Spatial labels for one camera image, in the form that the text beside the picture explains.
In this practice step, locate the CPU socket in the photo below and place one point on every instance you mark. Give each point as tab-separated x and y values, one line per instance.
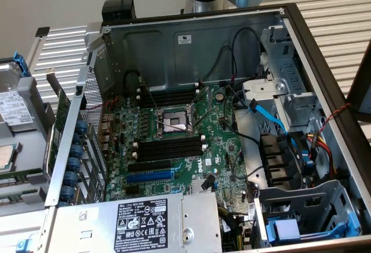
174	119

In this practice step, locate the thin metal locking lever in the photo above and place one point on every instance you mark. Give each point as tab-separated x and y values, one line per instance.
149	94
174	127

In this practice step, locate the metal socket cover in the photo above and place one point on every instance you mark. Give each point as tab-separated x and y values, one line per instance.
203	99

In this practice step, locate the round coin battery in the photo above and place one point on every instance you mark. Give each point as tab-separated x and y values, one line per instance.
221	95

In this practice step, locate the open metal PC case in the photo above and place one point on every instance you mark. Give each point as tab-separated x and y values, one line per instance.
162	58

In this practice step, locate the green motherboard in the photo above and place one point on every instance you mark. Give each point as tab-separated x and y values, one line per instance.
185	174

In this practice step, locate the long black expansion slot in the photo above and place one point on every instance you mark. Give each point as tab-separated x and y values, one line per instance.
149	166

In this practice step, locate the blue expansion slot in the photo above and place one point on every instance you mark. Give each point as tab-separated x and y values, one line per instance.
149	176

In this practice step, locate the silver chipset heatsink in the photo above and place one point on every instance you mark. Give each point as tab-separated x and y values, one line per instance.
195	186

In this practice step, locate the silver disk bay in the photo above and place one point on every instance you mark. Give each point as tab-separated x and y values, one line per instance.
261	89

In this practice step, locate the metal rear port block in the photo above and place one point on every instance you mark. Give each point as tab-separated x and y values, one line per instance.
105	131

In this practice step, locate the short black expansion slot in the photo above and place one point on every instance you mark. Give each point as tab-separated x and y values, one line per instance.
132	189

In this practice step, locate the black plastic shroud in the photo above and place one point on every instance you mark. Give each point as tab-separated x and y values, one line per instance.
275	151

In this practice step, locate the blue card retention clip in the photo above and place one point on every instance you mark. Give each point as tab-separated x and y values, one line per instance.
67	192
76	150
71	178
74	164
62	204
82	126
76	139

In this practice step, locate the black box device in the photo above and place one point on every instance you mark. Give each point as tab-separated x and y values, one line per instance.
119	10

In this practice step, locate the green graphics card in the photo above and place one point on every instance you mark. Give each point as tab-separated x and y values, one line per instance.
62	105

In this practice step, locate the grey metal drive cage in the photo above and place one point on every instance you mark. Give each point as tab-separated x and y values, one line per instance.
304	203

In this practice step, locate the silver power supply unit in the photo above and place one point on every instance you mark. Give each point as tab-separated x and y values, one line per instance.
87	229

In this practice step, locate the blue drive caddy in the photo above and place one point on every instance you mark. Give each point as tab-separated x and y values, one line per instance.
287	228

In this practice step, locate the grey parts rack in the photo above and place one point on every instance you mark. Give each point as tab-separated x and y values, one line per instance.
29	154

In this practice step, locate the small black end cap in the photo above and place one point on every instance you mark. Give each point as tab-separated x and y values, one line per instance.
42	31

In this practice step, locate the silver hard disk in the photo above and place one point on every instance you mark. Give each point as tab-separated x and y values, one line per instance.
11	105

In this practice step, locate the dark brown panel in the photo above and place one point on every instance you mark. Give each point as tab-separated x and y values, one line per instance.
359	84

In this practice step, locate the silver CPU chip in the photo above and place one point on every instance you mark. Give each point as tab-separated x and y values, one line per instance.
4	157

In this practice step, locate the blue case latch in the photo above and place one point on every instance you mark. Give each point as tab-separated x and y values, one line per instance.
23	245

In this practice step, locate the blue hard disk bracket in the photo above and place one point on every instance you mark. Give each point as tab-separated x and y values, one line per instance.
20	61

